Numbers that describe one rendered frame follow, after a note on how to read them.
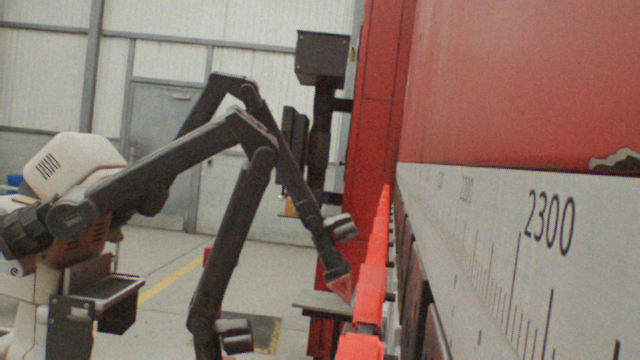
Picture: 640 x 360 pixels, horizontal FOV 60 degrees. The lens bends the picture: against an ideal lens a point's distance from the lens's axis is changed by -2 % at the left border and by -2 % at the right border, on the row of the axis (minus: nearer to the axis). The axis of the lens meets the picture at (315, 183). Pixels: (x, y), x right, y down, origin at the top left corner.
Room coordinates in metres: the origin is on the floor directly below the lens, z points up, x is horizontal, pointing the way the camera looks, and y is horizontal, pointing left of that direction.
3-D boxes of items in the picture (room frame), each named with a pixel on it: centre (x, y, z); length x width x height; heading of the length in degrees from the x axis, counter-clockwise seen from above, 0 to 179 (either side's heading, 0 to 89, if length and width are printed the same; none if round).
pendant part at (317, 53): (2.84, 0.03, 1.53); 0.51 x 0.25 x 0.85; 178
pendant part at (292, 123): (2.79, 0.12, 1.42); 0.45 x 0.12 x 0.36; 178
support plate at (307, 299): (1.56, -0.11, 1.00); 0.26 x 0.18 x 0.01; 83
